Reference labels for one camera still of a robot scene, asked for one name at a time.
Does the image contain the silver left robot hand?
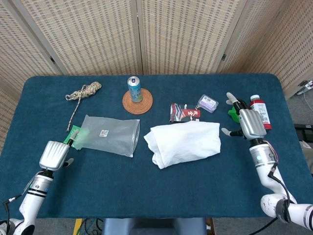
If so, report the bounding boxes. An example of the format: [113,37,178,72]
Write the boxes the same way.
[39,129,80,172]

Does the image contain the black equipment box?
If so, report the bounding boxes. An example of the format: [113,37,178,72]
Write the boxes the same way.
[294,124,313,143]

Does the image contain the green plastic grid block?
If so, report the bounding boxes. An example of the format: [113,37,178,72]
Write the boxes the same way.
[228,105,242,124]

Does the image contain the green sachet packet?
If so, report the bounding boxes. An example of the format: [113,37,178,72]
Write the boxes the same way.
[63,124,85,150]

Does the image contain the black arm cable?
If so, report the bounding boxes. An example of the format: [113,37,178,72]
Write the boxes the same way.
[1,194,23,227]
[249,163,292,235]

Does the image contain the beige braided rope bundle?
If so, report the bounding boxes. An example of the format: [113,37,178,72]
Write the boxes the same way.
[65,81,103,133]

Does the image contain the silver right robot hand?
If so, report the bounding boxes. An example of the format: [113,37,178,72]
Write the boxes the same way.
[221,92,268,141]

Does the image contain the round woven coaster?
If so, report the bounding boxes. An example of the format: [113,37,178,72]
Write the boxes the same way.
[122,88,154,115]

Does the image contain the clear purple plastic case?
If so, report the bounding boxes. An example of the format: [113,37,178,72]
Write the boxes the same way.
[197,94,220,114]

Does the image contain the red juice bottle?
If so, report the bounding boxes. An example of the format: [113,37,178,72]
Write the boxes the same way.
[249,94,273,130]

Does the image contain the blue robot base seat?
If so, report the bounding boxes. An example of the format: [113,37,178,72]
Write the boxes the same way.
[101,217,212,235]

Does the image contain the translucent plastic zip bag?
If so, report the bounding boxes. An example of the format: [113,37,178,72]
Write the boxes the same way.
[73,115,141,158]

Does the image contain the black and red card box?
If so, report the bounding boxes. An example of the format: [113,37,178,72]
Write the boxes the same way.
[170,103,202,124]

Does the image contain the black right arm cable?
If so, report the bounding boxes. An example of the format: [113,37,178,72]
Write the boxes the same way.
[249,163,292,235]

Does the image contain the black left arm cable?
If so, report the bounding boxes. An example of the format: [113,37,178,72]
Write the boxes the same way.
[1,194,23,227]

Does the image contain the woven folding screen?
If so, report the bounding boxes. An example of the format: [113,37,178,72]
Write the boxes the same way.
[0,0,313,154]

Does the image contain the white power strip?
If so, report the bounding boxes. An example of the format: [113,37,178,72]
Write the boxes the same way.
[297,80,313,96]

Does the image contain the white garment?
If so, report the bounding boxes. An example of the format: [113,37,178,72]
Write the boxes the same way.
[143,121,222,170]

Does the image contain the tangled floor cables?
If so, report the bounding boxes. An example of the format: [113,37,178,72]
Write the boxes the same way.
[80,217,105,235]

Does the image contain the blue drink can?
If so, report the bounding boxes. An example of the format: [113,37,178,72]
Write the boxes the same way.
[127,76,143,103]

